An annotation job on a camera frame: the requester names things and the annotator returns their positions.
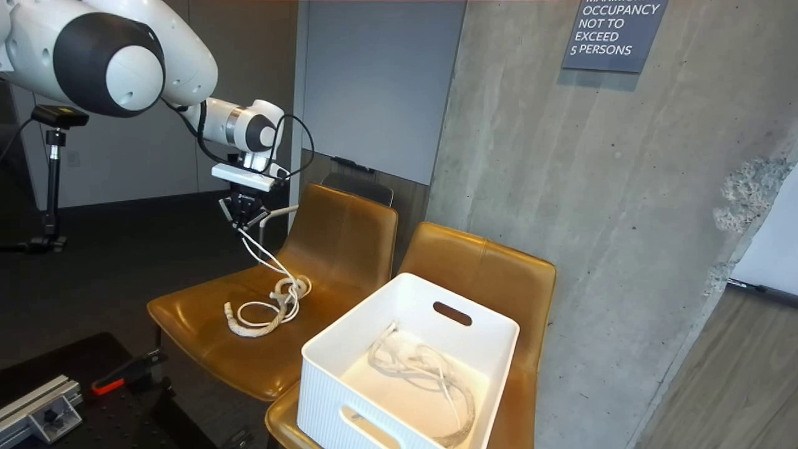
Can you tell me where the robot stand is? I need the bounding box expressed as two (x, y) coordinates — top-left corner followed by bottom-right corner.
(0, 331), (253, 449)

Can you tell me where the dark chair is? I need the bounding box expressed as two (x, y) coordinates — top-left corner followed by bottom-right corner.
(320, 172), (395, 208)

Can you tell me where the brown leather chair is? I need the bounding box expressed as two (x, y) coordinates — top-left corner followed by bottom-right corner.
(265, 221), (557, 449)
(147, 182), (399, 402)

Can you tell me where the white bent tube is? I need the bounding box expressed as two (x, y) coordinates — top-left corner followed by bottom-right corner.
(258, 205), (300, 248)

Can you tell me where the white plastic bin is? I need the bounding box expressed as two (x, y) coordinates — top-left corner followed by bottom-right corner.
(296, 272), (521, 449)

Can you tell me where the black cable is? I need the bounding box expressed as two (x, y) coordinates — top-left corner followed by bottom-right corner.
(0, 117), (34, 164)

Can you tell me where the camera on tripod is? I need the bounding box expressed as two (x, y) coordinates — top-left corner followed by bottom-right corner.
(0, 104), (90, 254)

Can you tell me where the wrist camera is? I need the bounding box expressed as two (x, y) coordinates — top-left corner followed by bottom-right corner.
(211, 163), (279, 193)

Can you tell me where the aluminium rail bracket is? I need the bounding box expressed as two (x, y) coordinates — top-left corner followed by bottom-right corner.
(0, 374), (84, 447)

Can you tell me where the black and orange clamp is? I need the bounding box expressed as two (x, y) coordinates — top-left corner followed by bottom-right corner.
(90, 349), (170, 397)

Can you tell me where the white rope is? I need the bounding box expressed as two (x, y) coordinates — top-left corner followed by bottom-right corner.
(224, 228), (313, 339)
(366, 322), (478, 448)

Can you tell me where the grey wall sign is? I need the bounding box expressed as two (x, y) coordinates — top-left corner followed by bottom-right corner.
(562, 0), (670, 74)

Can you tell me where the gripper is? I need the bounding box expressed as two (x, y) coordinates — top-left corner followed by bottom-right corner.
(218, 190), (271, 232)

